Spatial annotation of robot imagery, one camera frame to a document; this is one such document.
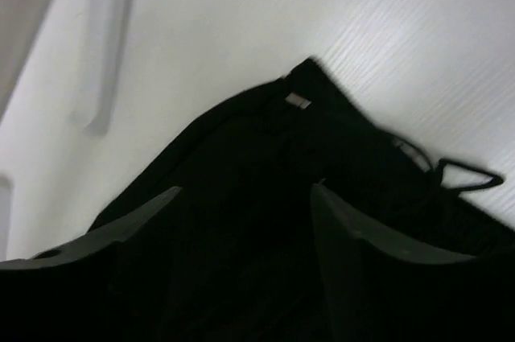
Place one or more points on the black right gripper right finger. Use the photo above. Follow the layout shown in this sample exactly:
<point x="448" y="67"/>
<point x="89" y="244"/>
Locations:
<point x="381" y="285"/>

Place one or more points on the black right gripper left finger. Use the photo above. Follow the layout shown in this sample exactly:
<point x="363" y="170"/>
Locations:
<point x="57" y="294"/>

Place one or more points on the black trousers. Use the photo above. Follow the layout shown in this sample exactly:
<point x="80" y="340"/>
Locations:
<point x="233" y="258"/>

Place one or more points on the white metal clothes rack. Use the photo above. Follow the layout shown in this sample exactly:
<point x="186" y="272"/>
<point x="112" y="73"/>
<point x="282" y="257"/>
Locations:
<point x="104" y="43"/>

